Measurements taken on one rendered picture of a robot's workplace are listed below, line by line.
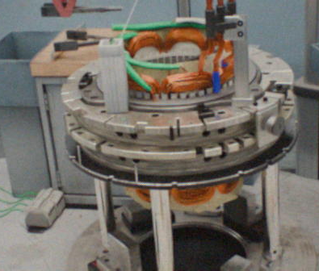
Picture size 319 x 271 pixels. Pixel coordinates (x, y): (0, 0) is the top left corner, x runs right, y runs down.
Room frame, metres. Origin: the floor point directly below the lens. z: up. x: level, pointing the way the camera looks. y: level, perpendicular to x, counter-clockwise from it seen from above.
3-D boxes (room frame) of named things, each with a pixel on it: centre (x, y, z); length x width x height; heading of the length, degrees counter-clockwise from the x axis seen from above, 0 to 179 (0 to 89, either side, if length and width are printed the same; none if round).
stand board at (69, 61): (1.21, 0.08, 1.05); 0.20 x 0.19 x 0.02; 76
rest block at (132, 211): (1.04, 0.04, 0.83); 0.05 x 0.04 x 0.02; 110
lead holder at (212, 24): (0.82, -0.09, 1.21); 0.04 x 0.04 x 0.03; 82
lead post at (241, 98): (0.82, -0.11, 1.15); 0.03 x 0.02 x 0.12; 74
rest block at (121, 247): (0.88, 0.07, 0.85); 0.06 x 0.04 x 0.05; 34
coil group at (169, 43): (1.01, -0.05, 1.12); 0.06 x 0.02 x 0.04; 82
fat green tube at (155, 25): (1.01, -0.02, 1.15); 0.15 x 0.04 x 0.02; 82
